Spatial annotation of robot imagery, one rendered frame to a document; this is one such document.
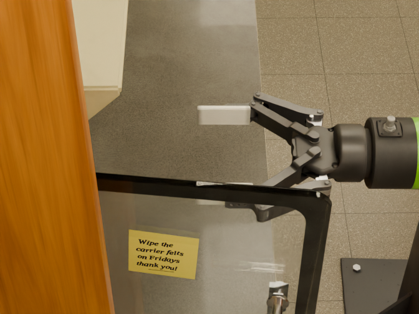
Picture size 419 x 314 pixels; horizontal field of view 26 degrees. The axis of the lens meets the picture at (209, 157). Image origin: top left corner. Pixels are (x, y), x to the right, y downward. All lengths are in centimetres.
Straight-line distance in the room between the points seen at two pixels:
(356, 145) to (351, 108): 188
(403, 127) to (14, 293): 51
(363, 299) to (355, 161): 140
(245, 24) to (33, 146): 107
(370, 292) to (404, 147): 142
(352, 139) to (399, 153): 6
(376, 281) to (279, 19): 118
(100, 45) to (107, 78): 5
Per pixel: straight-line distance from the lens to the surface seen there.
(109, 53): 87
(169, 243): 99
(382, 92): 309
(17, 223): 87
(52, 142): 78
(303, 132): 117
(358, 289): 253
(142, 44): 177
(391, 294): 254
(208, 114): 120
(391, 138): 114
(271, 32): 328
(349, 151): 114
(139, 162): 154
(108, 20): 91
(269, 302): 105
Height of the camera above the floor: 208
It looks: 47 degrees down
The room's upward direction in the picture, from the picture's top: straight up
